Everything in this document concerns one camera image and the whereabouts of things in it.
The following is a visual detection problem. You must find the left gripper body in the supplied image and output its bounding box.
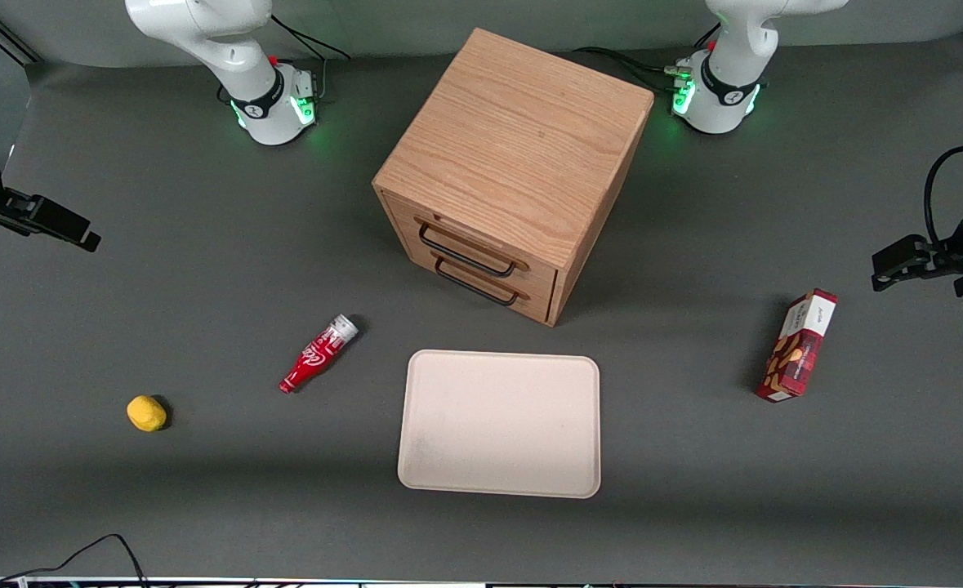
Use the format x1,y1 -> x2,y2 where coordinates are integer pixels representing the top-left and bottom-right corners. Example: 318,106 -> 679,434
926,196 -> 963,276

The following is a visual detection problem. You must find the wooden drawer with black handle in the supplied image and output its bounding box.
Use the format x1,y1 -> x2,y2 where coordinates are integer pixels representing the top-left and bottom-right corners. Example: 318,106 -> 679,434
406,245 -> 558,321
381,193 -> 564,283

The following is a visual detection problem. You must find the wooden drawer cabinet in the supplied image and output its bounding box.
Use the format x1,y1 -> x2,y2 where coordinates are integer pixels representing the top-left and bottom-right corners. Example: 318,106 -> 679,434
372,27 -> 656,327

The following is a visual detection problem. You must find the red cookie box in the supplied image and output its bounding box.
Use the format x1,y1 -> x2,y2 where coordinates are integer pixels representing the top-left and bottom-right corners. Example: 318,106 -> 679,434
755,288 -> 840,403

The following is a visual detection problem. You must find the yellow lemon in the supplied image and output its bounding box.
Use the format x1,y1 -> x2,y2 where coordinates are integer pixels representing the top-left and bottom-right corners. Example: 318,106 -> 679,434
127,395 -> 168,433

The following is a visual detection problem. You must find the red cola bottle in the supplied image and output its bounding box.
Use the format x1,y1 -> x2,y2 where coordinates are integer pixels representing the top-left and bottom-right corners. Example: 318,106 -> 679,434
279,314 -> 360,395

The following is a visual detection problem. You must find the beige plastic tray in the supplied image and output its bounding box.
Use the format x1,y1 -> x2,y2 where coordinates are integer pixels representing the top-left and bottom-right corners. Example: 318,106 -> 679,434
397,350 -> 602,500

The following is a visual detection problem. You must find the aluminium frame bar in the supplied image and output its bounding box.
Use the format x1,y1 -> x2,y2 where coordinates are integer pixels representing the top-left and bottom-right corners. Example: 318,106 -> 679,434
0,7 -> 42,66

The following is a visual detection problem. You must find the black right arm base cable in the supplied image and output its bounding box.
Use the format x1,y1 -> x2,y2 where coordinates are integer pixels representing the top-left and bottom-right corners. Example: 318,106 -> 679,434
270,12 -> 352,99

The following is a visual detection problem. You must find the black arm base cable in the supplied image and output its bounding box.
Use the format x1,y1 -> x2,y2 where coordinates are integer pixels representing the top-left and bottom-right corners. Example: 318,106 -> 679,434
270,12 -> 352,99
572,23 -> 723,82

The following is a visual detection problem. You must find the black cable on table edge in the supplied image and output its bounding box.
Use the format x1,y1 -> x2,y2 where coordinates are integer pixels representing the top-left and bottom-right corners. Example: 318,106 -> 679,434
0,534 -> 152,588

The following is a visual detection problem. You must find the black left arm base cable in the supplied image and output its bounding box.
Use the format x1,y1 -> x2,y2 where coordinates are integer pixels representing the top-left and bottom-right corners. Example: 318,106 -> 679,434
572,23 -> 723,82

